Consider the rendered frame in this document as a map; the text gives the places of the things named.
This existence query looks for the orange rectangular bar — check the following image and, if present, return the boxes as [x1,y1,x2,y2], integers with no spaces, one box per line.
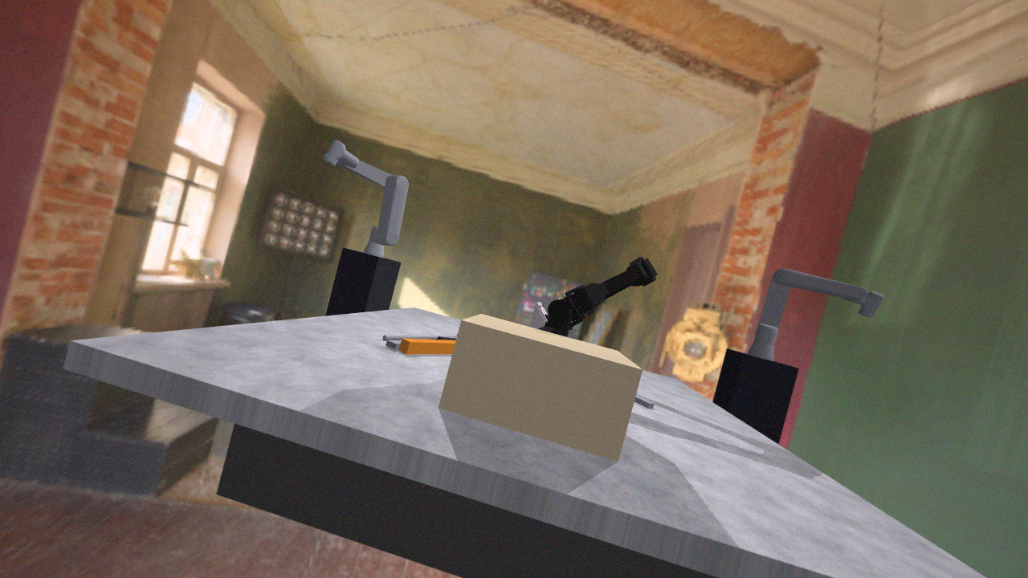
[399,338,456,354]

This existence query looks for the tan rectangular box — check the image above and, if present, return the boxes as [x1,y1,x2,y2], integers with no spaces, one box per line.
[439,314,643,462]

